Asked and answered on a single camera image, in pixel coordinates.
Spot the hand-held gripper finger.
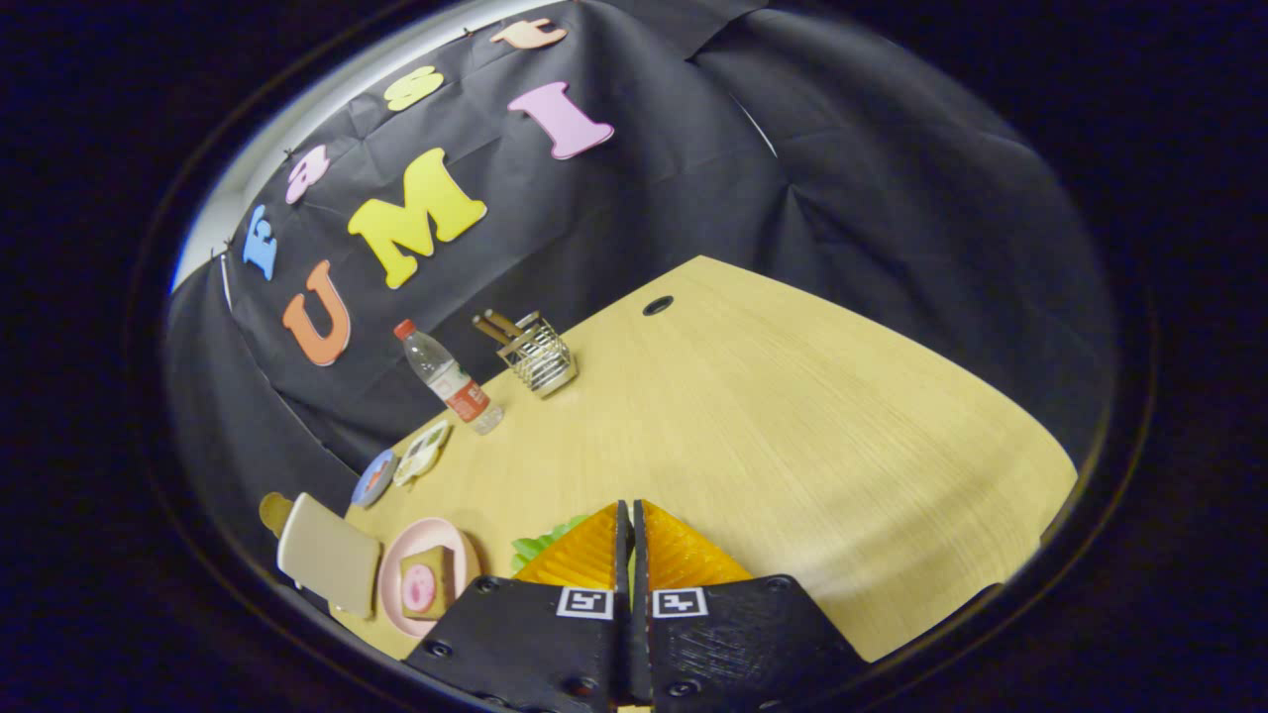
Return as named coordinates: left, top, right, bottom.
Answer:
left=404, top=500, right=635, bottom=713
left=632, top=499, right=873, bottom=713

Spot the blue plate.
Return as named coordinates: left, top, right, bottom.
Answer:
left=351, top=449, right=399, bottom=510

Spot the green lettuce leaf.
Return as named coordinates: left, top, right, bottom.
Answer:
left=510, top=513, right=590, bottom=573

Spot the white toaster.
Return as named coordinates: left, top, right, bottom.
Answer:
left=276, top=492, right=383, bottom=621

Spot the clear plastic water bottle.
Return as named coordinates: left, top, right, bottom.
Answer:
left=393, top=319, right=505, bottom=437

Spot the square bread slice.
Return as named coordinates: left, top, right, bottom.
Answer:
left=400, top=545, right=459, bottom=622

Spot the white compartment tray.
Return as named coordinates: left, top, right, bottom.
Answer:
left=393, top=420, right=453, bottom=488

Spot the pink ham slice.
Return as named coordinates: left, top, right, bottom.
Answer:
left=403, top=564, right=442, bottom=613

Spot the pink plate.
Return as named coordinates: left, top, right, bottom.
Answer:
left=377, top=517, right=482, bottom=639

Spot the metal wire mesh holder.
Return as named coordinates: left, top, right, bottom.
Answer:
left=495, top=311, right=579, bottom=399

